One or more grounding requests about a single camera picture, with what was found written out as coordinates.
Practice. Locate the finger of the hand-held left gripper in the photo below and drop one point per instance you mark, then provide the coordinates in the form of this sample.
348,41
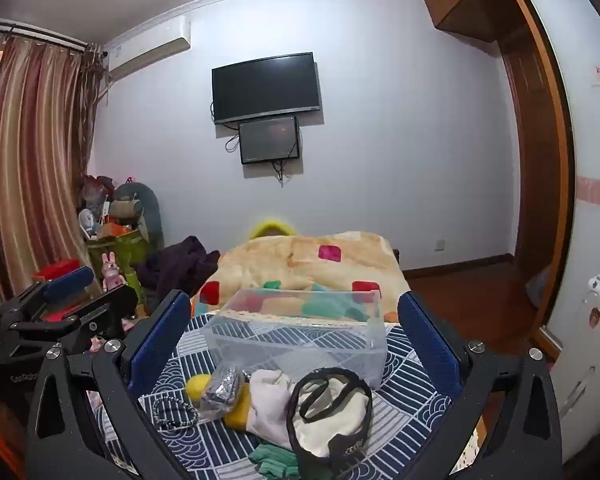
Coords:
105,305
70,280

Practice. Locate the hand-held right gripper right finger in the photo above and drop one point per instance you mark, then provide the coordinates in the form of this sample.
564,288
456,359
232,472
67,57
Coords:
427,345

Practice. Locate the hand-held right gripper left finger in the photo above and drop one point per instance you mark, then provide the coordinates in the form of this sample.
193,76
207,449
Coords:
160,345

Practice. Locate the red box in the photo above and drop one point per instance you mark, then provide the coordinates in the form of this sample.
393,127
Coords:
55,269

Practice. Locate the pink bunny toy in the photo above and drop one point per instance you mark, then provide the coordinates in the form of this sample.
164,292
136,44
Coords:
112,272

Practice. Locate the green bag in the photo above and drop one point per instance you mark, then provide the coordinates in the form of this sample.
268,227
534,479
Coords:
125,250

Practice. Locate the yellow plush toy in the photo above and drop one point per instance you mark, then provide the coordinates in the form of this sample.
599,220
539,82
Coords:
197,390

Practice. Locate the orange box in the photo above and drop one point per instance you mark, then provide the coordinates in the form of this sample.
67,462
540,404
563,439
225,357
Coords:
114,230

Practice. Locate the silver glitter pouch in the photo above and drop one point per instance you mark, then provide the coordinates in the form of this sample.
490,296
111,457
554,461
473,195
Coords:
222,390

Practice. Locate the dark purple cloth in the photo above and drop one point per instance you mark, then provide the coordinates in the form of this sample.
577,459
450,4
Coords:
180,265

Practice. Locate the blue patterned bed sheet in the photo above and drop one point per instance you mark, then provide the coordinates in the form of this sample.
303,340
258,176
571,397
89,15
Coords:
405,435

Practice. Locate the cream cloth with black trim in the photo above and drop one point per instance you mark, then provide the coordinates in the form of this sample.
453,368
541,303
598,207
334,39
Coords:
340,410

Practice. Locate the pale white cloth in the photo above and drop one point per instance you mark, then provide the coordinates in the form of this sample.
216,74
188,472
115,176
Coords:
270,400

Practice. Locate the clear plastic storage box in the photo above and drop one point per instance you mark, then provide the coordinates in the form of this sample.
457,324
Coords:
300,345

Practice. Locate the beige blanket with coloured squares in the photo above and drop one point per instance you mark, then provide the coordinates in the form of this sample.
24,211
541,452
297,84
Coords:
280,260

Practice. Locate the red striped curtain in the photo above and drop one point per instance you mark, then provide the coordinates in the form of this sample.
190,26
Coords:
30,135

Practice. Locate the green cloth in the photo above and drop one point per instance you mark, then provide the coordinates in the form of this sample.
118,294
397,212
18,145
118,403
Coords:
275,460

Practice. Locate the white appliance with stickers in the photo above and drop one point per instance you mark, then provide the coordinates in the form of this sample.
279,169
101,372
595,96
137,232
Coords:
595,355

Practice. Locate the white air conditioner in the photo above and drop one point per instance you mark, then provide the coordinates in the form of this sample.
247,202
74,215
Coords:
145,50

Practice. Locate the white wall outlet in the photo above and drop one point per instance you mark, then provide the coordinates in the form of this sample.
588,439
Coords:
438,245

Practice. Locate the wooden door frame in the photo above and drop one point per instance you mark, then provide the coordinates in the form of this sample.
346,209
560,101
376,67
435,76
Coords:
540,160

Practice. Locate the pink wall sticker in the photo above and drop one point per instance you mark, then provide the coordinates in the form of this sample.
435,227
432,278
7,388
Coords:
597,192

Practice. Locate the small black wall monitor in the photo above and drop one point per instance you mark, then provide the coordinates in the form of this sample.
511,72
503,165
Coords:
269,140

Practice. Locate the large black wall television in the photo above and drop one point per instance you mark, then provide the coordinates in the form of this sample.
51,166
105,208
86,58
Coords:
265,85

